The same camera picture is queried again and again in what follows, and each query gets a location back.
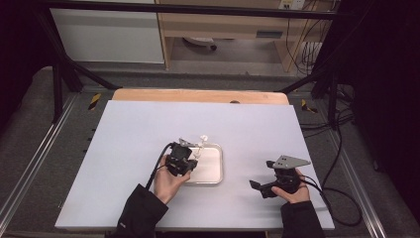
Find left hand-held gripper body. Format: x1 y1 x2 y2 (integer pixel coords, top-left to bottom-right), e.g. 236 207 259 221
164 137 199 178

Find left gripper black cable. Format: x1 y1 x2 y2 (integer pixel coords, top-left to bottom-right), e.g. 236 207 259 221
145 142 176 192

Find aluminium rail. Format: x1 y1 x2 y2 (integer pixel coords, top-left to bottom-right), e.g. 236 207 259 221
0 92 82 226
325 125 389 238

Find hanging black cables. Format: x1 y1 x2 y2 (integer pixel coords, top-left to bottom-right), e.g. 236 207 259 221
284 0 335 77

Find white panel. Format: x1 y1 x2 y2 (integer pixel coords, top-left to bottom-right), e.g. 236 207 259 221
49 7 165 64

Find white wall socket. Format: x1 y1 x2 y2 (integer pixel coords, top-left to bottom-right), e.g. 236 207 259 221
277 0 307 11

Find black metal stand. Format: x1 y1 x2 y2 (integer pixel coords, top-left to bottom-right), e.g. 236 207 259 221
33 13 123 125
278 19 356 131

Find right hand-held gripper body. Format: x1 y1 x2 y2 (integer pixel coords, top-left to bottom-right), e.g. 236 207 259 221
265 155 312 196

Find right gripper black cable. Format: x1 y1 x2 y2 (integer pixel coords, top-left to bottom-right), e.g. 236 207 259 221
298 125 364 228

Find white tray with gold rim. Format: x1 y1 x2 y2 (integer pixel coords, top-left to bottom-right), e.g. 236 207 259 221
182 142 224 185

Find person's left hand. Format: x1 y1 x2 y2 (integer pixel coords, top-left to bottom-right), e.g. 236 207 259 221
153 155 192 205

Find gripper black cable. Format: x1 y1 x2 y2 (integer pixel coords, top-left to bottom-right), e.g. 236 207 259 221
145 142 176 192
298 125 364 228

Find black horizontal frame bar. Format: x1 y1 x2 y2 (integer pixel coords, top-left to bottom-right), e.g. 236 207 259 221
39 0 341 22

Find wooden desk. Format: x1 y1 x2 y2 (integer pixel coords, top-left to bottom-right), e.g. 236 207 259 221
154 0 336 72

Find wheeled chair base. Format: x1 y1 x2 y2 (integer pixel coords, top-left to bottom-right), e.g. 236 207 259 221
182 36 219 52

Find wooden table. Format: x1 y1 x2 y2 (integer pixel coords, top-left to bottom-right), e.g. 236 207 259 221
111 87 290 106

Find person's right hand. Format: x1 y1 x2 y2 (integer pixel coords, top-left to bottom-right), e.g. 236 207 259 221
270 168 312 205

